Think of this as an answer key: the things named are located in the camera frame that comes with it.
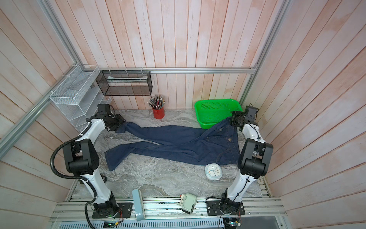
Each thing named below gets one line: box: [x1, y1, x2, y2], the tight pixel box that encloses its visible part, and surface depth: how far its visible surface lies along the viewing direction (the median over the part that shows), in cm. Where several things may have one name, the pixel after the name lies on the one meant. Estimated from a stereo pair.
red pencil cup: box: [152, 106, 165, 120], surface depth 115 cm
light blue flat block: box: [132, 188, 146, 222], surface depth 74 cm
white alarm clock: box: [204, 162, 224, 181], surface depth 86 cm
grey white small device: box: [175, 192, 197, 215], surface depth 74 cm
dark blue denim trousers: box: [104, 118, 241, 171], surface depth 98 cm
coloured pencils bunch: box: [146, 94, 166, 110], surface depth 106 cm
